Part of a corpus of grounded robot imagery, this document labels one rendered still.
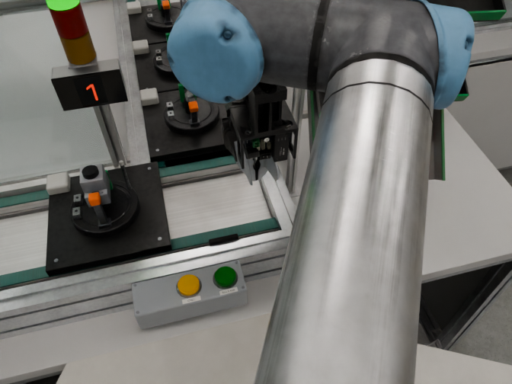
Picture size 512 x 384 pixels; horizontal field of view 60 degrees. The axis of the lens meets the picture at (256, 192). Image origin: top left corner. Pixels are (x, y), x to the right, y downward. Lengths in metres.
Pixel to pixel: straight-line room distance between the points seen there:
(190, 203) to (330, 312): 0.84
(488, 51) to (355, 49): 1.48
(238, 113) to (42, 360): 0.65
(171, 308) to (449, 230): 0.66
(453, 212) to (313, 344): 0.99
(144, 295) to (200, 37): 0.62
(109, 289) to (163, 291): 0.10
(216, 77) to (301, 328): 0.20
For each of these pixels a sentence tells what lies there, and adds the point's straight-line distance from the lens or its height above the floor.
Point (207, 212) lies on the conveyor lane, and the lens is 1.01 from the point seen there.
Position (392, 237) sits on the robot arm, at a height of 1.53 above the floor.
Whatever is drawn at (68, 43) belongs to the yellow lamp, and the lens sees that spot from 0.85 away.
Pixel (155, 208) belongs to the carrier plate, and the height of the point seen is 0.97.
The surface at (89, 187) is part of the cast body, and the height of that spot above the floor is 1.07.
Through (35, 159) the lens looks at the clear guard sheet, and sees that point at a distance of 1.10.
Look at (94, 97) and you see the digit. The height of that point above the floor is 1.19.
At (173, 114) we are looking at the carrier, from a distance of 1.12.
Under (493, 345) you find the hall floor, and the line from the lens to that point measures 2.06.
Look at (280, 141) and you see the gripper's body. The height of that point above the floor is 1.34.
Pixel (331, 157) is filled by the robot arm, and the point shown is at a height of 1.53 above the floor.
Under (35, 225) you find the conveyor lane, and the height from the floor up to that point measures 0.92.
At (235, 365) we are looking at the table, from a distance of 0.91.
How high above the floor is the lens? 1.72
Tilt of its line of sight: 50 degrees down
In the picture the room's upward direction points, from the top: straight up
